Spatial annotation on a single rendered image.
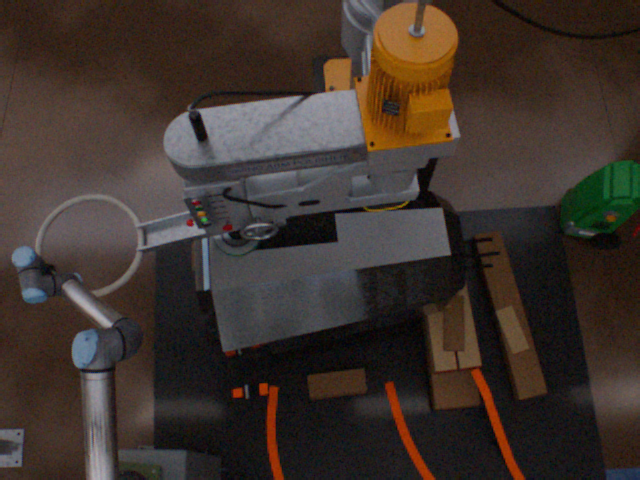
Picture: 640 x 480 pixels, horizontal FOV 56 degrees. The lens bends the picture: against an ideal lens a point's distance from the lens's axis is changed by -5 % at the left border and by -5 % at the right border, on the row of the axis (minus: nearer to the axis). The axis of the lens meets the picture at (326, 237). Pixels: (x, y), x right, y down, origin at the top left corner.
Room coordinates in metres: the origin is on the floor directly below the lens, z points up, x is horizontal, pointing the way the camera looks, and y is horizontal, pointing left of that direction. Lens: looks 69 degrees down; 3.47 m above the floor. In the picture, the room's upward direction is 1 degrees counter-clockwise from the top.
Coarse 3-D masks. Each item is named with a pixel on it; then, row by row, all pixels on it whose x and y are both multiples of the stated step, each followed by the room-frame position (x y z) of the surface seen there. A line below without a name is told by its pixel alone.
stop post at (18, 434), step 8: (0, 432) 0.20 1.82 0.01; (8, 432) 0.21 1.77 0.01; (16, 432) 0.21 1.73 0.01; (0, 440) 0.16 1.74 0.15; (8, 440) 0.16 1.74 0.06; (16, 440) 0.16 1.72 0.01; (0, 448) 0.11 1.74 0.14; (8, 448) 0.12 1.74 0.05; (16, 448) 0.12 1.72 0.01; (0, 456) 0.08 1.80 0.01; (8, 456) 0.08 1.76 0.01; (16, 456) 0.08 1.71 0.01; (0, 464) 0.03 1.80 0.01; (8, 464) 0.04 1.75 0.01; (16, 464) 0.04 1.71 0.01
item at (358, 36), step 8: (344, 8) 1.76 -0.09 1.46; (344, 16) 1.74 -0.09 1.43; (352, 16) 1.70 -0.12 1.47; (344, 24) 1.74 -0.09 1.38; (352, 24) 1.68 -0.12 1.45; (360, 24) 1.66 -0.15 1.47; (344, 32) 1.74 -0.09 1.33; (352, 32) 1.67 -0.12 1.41; (360, 32) 1.64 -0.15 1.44; (368, 32) 1.63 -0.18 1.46; (344, 40) 1.73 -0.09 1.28; (352, 40) 1.67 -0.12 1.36; (360, 40) 1.64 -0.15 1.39; (368, 40) 1.60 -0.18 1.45; (344, 48) 1.73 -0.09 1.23; (352, 48) 1.67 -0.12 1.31; (360, 48) 1.64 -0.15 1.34; (368, 48) 1.56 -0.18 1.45; (352, 56) 1.67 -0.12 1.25; (360, 56) 1.64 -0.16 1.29; (368, 56) 1.52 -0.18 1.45; (360, 64) 1.64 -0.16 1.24; (368, 64) 1.48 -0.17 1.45; (368, 72) 1.44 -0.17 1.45
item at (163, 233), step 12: (168, 216) 1.07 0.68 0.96; (180, 216) 1.07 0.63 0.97; (288, 216) 1.01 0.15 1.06; (144, 228) 1.04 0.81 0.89; (156, 228) 1.04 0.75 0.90; (168, 228) 1.03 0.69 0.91; (180, 228) 1.03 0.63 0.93; (192, 228) 1.02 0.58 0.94; (156, 240) 0.98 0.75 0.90; (168, 240) 0.97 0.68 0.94; (180, 240) 0.96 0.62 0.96; (192, 240) 0.96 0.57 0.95; (144, 252) 0.93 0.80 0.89
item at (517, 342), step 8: (496, 312) 0.82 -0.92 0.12; (504, 312) 0.82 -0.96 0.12; (512, 312) 0.82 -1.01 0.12; (504, 320) 0.78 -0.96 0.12; (512, 320) 0.77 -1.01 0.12; (504, 328) 0.73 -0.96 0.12; (512, 328) 0.73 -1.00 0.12; (520, 328) 0.73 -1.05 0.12; (512, 336) 0.69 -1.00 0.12; (520, 336) 0.68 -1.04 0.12; (512, 344) 0.64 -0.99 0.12; (520, 344) 0.64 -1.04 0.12; (512, 352) 0.60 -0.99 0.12
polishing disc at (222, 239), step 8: (248, 232) 1.04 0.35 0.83; (216, 240) 1.00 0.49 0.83; (224, 240) 1.00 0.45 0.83; (232, 240) 1.00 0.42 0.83; (240, 240) 1.00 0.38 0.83; (248, 240) 1.00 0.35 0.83; (256, 240) 1.00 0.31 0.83; (224, 248) 0.96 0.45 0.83; (232, 248) 0.96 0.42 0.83; (240, 248) 0.96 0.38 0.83; (248, 248) 0.96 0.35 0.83
